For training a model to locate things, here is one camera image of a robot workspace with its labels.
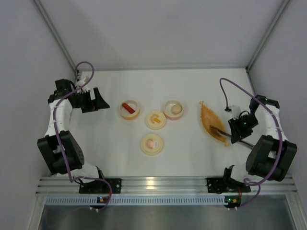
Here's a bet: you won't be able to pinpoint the metal tongs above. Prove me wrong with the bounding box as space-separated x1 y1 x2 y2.
216 128 254 149

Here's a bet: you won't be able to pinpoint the red sausage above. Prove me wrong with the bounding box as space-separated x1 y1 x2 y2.
122 103 135 114

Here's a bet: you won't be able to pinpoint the brown fried food piece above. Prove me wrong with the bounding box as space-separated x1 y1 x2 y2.
209 126 220 138

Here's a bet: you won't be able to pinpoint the white round bun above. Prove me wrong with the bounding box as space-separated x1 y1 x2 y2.
171 104 182 115

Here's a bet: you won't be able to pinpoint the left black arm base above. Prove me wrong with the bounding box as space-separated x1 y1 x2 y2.
79 178 122 194

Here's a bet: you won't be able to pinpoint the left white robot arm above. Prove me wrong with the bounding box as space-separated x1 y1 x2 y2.
37 77 110 184

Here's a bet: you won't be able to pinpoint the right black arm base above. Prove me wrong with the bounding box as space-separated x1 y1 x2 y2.
206 177 251 194

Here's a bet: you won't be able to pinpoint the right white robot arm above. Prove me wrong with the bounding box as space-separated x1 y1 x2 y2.
225 95 297 186

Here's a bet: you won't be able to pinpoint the orange bowl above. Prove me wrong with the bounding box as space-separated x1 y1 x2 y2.
119 99 140 120

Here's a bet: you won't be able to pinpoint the fish-shaped woven basket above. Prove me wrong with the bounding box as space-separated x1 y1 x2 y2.
199 101 229 147

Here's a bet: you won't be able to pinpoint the pink bowl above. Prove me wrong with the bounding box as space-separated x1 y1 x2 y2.
163 99 184 120

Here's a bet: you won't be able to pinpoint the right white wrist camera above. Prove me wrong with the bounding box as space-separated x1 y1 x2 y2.
225 105 241 120

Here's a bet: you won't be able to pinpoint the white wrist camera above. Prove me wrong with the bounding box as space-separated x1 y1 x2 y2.
75 76 90 94
225 105 241 120

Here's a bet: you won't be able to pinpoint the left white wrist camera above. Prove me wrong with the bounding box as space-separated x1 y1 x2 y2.
75 76 90 94

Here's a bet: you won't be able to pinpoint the cream lid orange handle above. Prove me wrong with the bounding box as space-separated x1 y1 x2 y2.
145 111 166 130

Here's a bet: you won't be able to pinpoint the cream lid pink handle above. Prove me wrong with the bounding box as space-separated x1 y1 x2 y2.
140 133 164 156

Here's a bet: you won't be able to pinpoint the aluminium mounting rail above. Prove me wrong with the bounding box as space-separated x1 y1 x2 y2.
35 176 297 196

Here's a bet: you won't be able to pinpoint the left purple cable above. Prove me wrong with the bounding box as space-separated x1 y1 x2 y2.
53 61 113 211

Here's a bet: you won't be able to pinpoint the slotted cable duct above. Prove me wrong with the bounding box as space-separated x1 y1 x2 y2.
45 195 227 206

